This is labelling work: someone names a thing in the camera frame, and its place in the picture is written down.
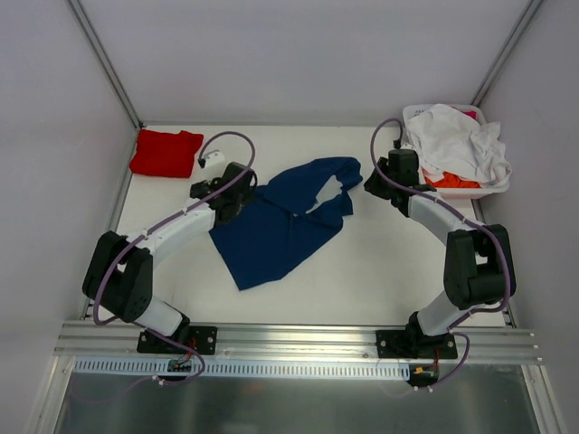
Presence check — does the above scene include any aluminium mounting rail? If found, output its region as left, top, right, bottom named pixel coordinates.
left=53, top=320, right=545, bottom=365

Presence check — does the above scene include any left aluminium frame post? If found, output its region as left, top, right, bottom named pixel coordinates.
left=65, top=0, right=143, bottom=129

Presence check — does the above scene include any white plastic laundry basket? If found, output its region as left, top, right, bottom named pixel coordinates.
left=403, top=104, right=510, bottom=199

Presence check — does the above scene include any white t shirt pile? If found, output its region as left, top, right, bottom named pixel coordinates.
left=405, top=104, right=512, bottom=188

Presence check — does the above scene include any folded red t shirt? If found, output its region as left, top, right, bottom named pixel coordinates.
left=128, top=129, right=204, bottom=179

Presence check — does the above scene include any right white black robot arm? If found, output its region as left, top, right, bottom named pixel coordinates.
left=364, top=149, right=517, bottom=360

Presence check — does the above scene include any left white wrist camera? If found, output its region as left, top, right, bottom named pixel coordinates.
left=198, top=150, right=226, bottom=170

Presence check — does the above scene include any orange t shirt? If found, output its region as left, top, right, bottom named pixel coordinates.
left=424, top=172, right=480, bottom=189

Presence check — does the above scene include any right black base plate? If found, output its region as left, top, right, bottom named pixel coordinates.
left=375, top=329, right=458, bottom=360

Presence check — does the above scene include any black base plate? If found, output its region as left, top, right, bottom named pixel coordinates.
left=137, top=323, right=218, bottom=355
left=375, top=329, right=458, bottom=360

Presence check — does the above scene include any pink garment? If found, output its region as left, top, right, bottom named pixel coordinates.
left=464, top=110, right=478, bottom=120

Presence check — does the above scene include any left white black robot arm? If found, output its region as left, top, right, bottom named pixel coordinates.
left=82, top=163, right=257, bottom=356

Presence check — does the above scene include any aluminium frame post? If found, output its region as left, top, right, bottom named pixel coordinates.
left=470, top=0, right=546, bottom=107
left=65, top=0, right=143, bottom=129

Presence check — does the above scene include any right aluminium frame post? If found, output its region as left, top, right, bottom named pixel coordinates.
left=470, top=0, right=546, bottom=107

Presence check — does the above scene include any blue mickey t shirt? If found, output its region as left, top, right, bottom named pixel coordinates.
left=210, top=156, right=362, bottom=291

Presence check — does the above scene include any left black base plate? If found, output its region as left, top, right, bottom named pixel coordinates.
left=137, top=323, right=218, bottom=355

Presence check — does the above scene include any white slotted cable duct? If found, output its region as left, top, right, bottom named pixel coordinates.
left=73, top=357, right=411, bottom=381

